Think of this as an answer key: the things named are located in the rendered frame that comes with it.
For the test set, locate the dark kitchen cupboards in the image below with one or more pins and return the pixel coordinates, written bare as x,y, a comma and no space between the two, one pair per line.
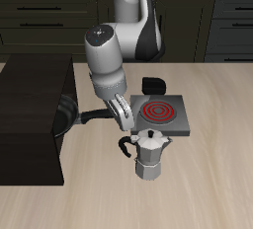
49,25

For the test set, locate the grey drawer unit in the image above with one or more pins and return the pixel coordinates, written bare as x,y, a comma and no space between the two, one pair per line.
230,32

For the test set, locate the dark wooden cabinet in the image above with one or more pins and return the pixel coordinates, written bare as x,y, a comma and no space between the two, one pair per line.
31,108

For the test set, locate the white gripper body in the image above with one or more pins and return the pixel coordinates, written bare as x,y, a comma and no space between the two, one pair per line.
124,117

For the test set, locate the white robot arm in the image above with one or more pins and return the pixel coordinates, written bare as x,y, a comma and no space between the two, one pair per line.
105,58

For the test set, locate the silver moka pot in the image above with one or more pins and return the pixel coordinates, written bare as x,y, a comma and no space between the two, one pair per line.
150,155

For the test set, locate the dark grey stove plate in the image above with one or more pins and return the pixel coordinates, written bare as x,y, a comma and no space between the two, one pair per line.
179,121

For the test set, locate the black frying pan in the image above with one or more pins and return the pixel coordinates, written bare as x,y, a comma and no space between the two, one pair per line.
67,114

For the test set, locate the round black knob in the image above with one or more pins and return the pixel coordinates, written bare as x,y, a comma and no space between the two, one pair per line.
153,85

